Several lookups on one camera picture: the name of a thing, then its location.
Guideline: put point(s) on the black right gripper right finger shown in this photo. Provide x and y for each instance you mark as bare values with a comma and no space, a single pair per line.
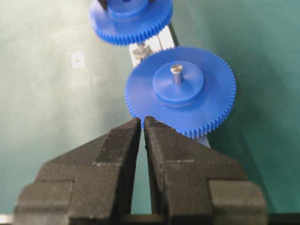
192,184

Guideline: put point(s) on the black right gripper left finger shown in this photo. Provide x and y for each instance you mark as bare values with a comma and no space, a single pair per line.
89,185

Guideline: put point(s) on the small blue plastic gear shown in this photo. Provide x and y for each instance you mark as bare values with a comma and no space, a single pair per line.
129,21

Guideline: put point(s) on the steel shaft in large gear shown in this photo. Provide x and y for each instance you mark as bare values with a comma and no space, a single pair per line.
177,73

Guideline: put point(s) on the large blue plastic gear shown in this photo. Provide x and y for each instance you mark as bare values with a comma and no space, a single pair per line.
216,100

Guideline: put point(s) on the small white paper tag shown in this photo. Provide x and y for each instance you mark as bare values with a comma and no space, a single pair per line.
78,60

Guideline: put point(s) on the silver aluminium extrusion rail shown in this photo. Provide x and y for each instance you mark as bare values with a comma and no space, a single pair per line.
161,42

